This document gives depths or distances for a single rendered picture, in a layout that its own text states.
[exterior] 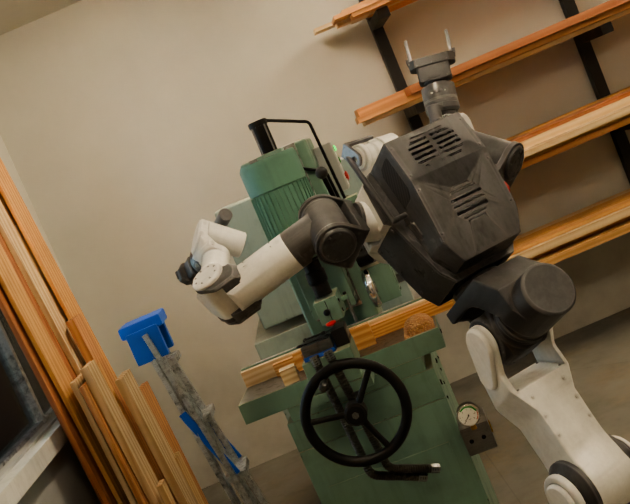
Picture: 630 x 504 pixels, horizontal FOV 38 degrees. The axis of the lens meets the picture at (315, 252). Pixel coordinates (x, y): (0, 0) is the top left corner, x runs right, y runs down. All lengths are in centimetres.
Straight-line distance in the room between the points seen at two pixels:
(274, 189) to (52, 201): 272
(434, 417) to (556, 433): 69
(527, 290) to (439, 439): 90
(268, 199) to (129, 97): 259
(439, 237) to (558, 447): 49
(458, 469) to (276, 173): 96
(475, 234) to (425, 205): 12
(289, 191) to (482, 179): 78
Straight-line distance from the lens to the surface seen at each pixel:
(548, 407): 195
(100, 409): 381
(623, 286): 535
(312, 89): 499
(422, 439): 259
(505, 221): 191
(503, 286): 182
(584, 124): 473
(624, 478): 197
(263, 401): 257
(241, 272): 195
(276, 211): 255
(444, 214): 185
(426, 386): 254
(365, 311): 284
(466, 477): 263
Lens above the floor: 145
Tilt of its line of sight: 5 degrees down
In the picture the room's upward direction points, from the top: 23 degrees counter-clockwise
